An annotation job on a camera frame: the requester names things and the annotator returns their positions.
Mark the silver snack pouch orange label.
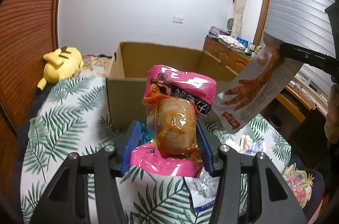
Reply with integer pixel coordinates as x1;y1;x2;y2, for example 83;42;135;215
240;135;265;156

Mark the silver snack pouch blue stripe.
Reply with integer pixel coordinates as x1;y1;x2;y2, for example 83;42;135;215
185;168;219;213

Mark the pink fish snack packet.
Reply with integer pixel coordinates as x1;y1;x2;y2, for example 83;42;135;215
130;65;217;178

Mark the chicken feet snack packet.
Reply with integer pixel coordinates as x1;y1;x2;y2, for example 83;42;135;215
212;32;303;134

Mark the brown cardboard box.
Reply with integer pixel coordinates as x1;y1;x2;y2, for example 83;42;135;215
106;41;239;131

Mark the wooden cabinet desk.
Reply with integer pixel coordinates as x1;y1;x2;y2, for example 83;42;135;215
199;35;333;134

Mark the palm leaf patterned cloth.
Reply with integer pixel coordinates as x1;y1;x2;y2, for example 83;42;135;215
20;77;291;223

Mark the yellow Pikachu plush toy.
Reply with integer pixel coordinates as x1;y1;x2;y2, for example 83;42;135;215
37;46;84;91

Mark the floral bed sheet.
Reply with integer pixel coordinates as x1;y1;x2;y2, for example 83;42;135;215
283;163;325;223

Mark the wooden louvered wardrobe door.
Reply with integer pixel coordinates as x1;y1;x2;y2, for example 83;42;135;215
1;0;59;131

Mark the white wall socket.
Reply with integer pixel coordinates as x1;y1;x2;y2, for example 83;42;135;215
173;17;183;24

